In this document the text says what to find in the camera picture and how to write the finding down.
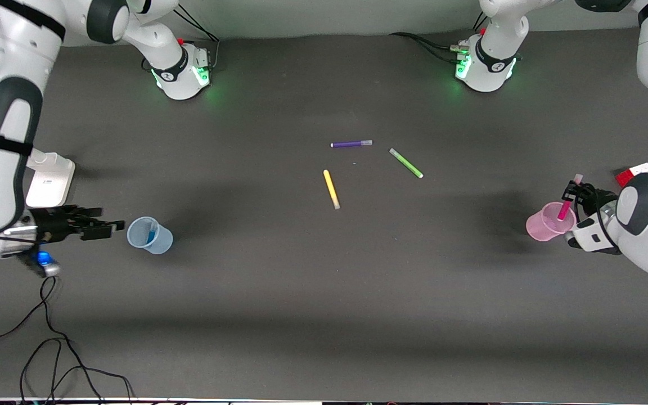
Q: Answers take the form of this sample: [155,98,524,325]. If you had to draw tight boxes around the white camera stand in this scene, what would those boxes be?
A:
[25,151,76,209]

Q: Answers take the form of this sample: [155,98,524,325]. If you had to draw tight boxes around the pink marker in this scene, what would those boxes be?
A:
[557,174,584,221]

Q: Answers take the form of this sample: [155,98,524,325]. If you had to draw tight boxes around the thin black loose cable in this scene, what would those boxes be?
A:
[0,274,133,405]
[19,337,102,405]

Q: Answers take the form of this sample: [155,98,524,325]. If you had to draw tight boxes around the light blue plastic cup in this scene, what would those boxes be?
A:
[127,217,174,255]

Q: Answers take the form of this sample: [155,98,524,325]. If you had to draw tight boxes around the black right base cable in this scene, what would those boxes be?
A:
[175,6,222,71]

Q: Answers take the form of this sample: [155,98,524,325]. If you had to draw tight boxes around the rubik's cube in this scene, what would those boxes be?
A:
[615,163,648,188]

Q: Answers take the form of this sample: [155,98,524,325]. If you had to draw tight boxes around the pink plastic cup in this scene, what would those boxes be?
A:
[526,201,577,242]

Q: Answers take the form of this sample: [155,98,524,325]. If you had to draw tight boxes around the green marker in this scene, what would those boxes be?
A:
[389,148,424,179]

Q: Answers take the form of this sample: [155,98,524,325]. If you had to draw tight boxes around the black base cable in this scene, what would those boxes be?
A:
[175,6,222,71]
[390,31,465,64]

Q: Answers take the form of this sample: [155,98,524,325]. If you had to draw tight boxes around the black left base cable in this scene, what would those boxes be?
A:
[390,31,465,64]

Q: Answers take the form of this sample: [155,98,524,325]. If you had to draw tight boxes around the yellow marker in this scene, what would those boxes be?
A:
[323,169,340,210]

